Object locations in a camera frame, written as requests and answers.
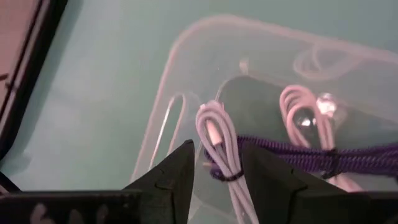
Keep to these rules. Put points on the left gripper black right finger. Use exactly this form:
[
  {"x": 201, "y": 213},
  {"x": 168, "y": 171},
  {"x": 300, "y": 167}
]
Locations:
[{"x": 280, "y": 199}]

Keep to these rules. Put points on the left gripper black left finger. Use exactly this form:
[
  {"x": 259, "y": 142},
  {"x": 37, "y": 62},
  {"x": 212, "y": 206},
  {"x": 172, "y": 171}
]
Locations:
[{"x": 161, "y": 199}]

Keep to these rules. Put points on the clear plastic bin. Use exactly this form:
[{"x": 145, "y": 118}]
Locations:
[{"x": 255, "y": 105}]

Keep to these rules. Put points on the black table edge trim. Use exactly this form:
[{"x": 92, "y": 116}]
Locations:
[{"x": 28, "y": 77}]

